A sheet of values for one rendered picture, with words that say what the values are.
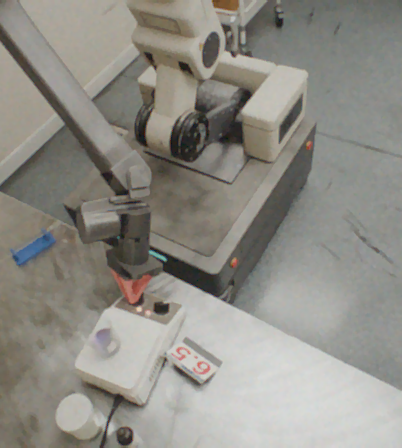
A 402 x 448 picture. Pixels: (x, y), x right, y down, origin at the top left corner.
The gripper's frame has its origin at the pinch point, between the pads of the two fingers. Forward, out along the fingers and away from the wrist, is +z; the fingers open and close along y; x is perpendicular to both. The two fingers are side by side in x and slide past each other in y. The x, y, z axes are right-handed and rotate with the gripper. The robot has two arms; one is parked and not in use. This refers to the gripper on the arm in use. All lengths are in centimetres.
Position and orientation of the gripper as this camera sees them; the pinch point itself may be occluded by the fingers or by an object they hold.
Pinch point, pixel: (132, 297)
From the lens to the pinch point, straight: 90.6
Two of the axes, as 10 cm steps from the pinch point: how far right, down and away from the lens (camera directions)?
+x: 7.5, -2.2, 6.2
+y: 6.5, 3.8, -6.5
